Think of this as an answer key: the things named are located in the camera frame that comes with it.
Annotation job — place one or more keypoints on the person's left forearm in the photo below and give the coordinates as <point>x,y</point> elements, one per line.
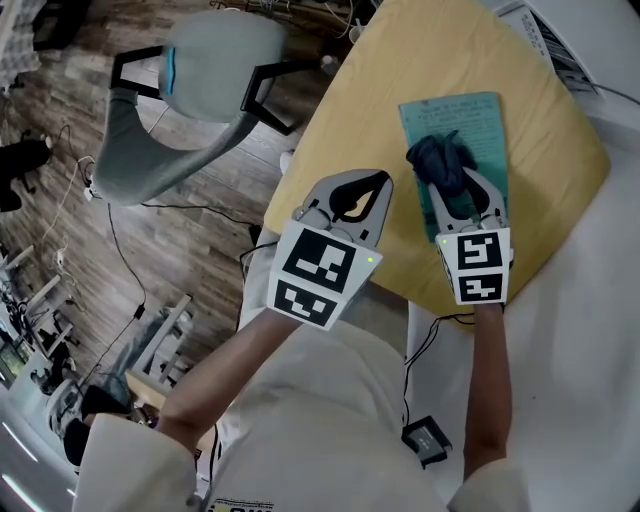
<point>225,375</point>

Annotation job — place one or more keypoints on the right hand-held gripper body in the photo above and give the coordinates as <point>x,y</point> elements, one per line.
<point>477,265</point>

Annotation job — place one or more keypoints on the person's white shirt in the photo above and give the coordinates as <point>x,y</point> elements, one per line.
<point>310,425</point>

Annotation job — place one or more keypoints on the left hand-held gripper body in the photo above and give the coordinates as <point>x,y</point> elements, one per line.
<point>315,270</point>

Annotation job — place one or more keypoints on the white paper cup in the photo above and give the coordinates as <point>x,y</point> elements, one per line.
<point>356,31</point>

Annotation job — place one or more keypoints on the black battery pack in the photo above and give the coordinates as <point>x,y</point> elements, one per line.
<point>425,440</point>

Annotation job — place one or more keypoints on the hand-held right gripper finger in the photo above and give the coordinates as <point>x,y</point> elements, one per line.
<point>497,205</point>
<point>442,215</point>

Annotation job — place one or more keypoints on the pale wooden frame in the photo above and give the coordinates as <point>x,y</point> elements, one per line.
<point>165,335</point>

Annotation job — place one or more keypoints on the dark blue cloth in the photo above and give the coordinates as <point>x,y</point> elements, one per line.
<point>440,160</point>

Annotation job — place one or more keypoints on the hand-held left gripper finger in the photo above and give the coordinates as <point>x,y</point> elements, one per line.
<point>325,192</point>
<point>384,215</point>

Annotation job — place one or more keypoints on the white charger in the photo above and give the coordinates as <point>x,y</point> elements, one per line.
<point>60,257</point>

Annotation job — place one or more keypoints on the grey chair with black frame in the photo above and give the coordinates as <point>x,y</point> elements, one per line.
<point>225,60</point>

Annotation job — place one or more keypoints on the teal green mat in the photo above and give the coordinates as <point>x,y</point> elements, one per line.
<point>460,125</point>

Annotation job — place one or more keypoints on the black power adapter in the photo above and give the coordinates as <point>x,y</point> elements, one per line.
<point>139,311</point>

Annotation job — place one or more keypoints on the person's right forearm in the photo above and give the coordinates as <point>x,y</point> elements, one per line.
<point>487,390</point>

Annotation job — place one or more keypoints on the black office chair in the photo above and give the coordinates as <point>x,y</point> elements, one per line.
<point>20,165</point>

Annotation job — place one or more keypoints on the table with checkered cloth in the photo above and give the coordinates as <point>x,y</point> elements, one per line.
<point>17,45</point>

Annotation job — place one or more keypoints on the white power strip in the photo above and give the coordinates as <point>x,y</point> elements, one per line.
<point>89,192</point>

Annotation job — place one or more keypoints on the small clear bottle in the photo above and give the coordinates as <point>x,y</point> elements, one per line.
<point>328,65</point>

